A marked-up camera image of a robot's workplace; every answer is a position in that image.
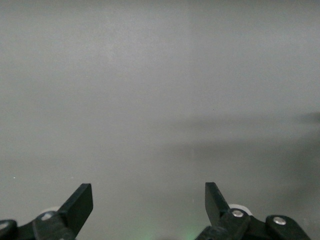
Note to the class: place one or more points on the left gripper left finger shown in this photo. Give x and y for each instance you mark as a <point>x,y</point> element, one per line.
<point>75,210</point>

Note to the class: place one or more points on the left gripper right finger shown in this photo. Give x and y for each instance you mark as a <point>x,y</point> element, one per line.
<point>215,205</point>

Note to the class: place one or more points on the dark grey table mat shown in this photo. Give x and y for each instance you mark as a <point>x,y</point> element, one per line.
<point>160,75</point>

